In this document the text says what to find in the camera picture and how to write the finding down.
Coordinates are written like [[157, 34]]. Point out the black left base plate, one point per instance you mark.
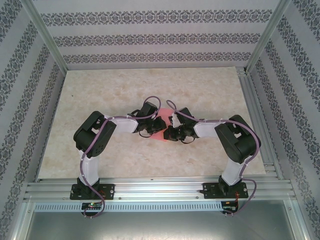
[[108, 191]]

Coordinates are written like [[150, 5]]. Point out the aluminium frame post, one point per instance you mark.
[[47, 37], [267, 37]]

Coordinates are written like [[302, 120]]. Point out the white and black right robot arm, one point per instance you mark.
[[237, 142]]

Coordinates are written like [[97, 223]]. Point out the aluminium side rail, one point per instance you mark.
[[255, 100]]

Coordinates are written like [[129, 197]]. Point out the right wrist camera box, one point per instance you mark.
[[175, 121]]

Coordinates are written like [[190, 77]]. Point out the aluminium mounting rail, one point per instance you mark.
[[157, 187]]

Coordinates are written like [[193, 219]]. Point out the grey metal base panel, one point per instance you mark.
[[160, 227]]

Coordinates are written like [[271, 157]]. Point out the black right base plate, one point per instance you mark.
[[210, 190]]

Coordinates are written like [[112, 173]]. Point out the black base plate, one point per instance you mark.
[[108, 191], [210, 190]]

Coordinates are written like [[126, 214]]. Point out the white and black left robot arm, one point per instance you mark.
[[95, 135]]

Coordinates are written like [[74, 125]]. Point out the pink square paper sheet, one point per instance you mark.
[[165, 113]]

